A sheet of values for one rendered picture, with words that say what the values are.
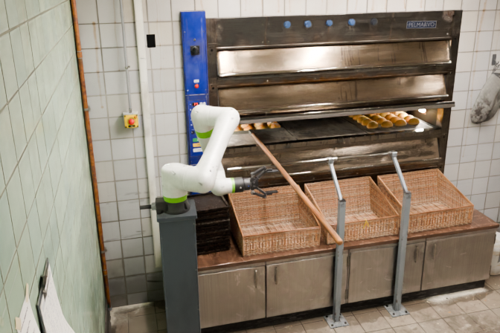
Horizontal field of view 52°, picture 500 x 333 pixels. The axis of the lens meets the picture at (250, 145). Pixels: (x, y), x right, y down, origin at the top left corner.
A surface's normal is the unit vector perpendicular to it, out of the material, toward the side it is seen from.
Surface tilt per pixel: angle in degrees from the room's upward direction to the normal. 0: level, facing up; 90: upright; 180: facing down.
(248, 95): 70
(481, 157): 90
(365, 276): 88
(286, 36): 90
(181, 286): 90
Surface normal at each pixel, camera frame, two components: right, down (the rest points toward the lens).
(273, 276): 0.25, 0.31
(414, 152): 0.22, -0.04
